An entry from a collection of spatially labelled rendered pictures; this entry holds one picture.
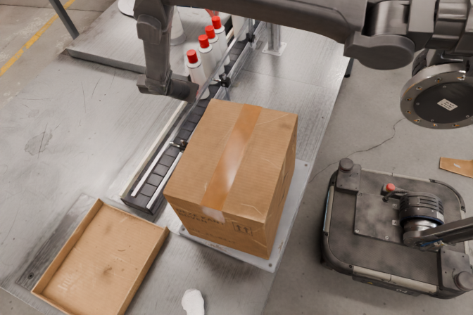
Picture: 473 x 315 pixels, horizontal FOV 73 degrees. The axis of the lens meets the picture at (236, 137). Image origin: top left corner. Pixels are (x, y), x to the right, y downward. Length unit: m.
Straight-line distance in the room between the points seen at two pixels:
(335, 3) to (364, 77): 2.09
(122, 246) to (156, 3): 0.74
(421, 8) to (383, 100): 1.95
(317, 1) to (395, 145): 1.79
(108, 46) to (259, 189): 1.14
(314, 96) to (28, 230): 1.08
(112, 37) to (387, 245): 1.59
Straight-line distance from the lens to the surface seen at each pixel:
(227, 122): 0.82
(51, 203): 1.26
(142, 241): 1.04
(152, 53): 0.76
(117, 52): 1.59
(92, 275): 1.08
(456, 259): 1.69
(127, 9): 1.83
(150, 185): 1.06
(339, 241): 1.61
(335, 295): 1.80
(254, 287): 0.94
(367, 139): 2.22
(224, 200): 0.70
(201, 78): 1.15
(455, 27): 0.53
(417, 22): 0.52
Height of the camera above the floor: 1.75
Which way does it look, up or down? 53 degrees down
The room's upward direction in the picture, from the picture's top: 11 degrees counter-clockwise
